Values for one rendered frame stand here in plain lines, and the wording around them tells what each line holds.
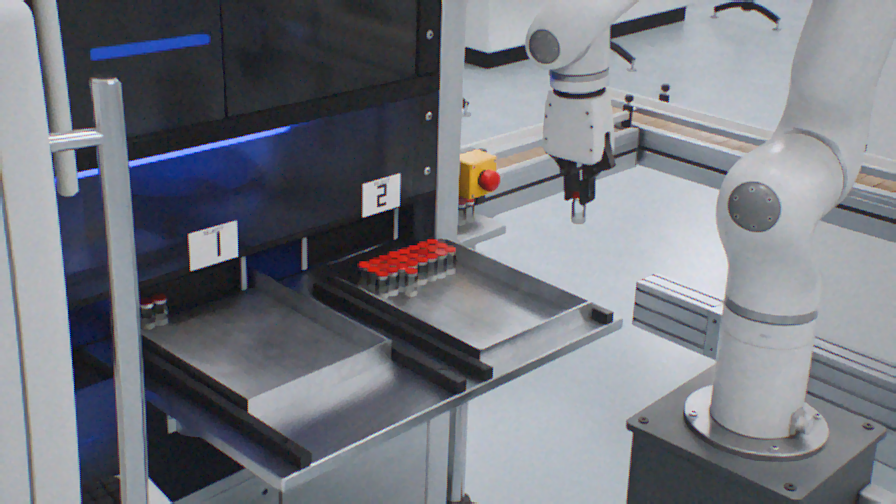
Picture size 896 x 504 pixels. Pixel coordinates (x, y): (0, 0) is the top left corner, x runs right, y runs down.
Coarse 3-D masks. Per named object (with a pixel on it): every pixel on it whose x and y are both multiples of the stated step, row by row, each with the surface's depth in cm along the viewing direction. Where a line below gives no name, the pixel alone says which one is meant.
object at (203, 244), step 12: (216, 228) 189; (228, 228) 190; (192, 240) 186; (204, 240) 188; (216, 240) 189; (228, 240) 191; (192, 252) 187; (204, 252) 188; (216, 252) 190; (228, 252) 192; (192, 264) 188; (204, 264) 189
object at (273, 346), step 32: (256, 288) 208; (288, 288) 201; (192, 320) 197; (224, 320) 197; (256, 320) 197; (288, 320) 198; (320, 320) 197; (352, 320) 191; (160, 352) 182; (192, 352) 187; (224, 352) 187; (256, 352) 187; (288, 352) 188; (320, 352) 188; (352, 352) 188; (384, 352) 185; (224, 384) 172; (256, 384) 179; (288, 384) 173; (320, 384) 177; (256, 416) 170
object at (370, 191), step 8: (392, 176) 212; (368, 184) 209; (376, 184) 210; (392, 184) 213; (368, 192) 209; (376, 192) 210; (392, 192) 213; (368, 200) 210; (376, 200) 211; (384, 200) 212; (392, 200) 214; (368, 208) 210; (376, 208) 212; (384, 208) 213
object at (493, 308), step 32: (480, 256) 217; (352, 288) 203; (448, 288) 211; (480, 288) 211; (512, 288) 211; (544, 288) 207; (416, 320) 193; (448, 320) 199; (480, 320) 200; (512, 320) 200; (544, 320) 193; (576, 320) 199; (480, 352) 184; (512, 352) 189
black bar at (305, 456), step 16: (144, 352) 183; (160, 368) 179; (176, 368) 179; (176, 384) 177; (192, 384) 175; (208, 400) 172; (224, 400) 171; (224, 416) 170; (240, 416) 167; (256, 432) 165; (272, 432) 164; (272, 448) 163; (288, 448) 160; (304, 448) 161; (304, 464) 160
